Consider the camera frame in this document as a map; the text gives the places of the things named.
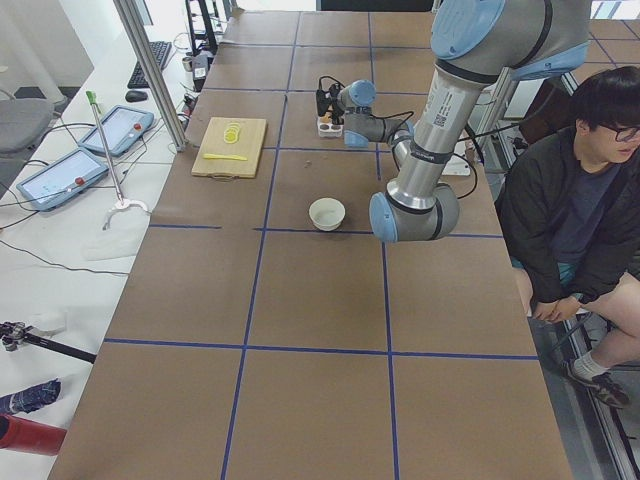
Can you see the aluminium frame post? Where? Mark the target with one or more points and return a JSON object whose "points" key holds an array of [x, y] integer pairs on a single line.
{"points": [[134, 28]]}

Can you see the metal reacher grabber stick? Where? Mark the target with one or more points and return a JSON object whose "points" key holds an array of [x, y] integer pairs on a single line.
{"points": [[122, 203]]}

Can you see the black computer mouse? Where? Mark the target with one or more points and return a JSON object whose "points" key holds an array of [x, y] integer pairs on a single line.
{"points": [[134, 96]]}

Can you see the black tripod leg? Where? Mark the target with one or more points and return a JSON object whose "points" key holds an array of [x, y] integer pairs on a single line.
{"points": [[16, 334]]}

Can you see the bamboo cutting board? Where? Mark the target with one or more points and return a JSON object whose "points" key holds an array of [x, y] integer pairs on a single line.
{"points": [[252, 134]]}

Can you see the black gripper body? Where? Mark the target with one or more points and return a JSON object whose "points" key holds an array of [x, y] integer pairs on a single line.
{"points": [[334, 111]]}

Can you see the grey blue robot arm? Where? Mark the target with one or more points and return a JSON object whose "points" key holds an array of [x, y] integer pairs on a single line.
{"points": [[473, 41]]}

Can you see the white round bowl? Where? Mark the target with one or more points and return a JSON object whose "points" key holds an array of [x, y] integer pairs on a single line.
{"points": [[327, 214]]}

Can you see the blue teach pendant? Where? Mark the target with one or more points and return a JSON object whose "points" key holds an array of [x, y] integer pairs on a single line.
{"points": [[123, 126], [61, 181]]}

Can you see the clear plastic egg box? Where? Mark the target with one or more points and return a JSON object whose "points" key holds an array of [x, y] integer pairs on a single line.
{"points": [[327, 128]]}

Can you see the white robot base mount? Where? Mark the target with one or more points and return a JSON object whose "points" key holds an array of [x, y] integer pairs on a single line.
{"points": [[457, 165]]}

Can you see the red cylinder bottle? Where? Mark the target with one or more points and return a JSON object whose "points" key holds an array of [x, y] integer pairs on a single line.
{"points": [[26, 436]]}

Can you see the seated person in black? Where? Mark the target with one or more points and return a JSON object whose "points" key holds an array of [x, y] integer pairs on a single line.
{"points": [[569, 213]]}

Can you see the grey office chair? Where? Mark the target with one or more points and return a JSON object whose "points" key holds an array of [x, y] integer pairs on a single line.
{"points": [[24, 122]]}

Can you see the yellow plastic knife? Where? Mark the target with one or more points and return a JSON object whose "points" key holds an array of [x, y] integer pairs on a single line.
{"points": [[227, 157]]}

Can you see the blue teach pendant far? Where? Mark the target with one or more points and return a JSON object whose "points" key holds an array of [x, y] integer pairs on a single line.
{"points": [[123, 126]]}

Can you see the blue teach pendant near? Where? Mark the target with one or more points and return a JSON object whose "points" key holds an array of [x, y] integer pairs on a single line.
{"points": [[61, 181]]}

